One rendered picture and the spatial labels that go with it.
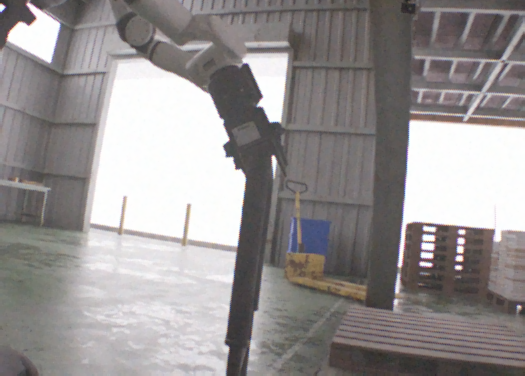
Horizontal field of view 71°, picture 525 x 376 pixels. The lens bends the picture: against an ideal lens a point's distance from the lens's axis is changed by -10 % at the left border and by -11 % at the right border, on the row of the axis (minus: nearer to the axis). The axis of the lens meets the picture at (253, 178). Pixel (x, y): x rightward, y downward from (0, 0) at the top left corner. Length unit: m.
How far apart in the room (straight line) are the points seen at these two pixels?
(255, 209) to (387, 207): 3.14
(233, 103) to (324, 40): 7.08
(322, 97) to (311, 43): 1.11
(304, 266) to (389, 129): 1.95
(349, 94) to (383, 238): 3.99
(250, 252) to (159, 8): 0.46
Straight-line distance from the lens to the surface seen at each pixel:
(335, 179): 6.99
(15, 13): 0.97
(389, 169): 3.82
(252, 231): 0.68
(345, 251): 6.90
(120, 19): 1.10
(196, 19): 0.80
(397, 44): 4.21
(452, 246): 5.75
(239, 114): 0.77
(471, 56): 5.02
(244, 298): 0.69
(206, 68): 0.82
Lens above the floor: 0.62
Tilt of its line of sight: 6 degrees up
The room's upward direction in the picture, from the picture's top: 7 degrees clockwise
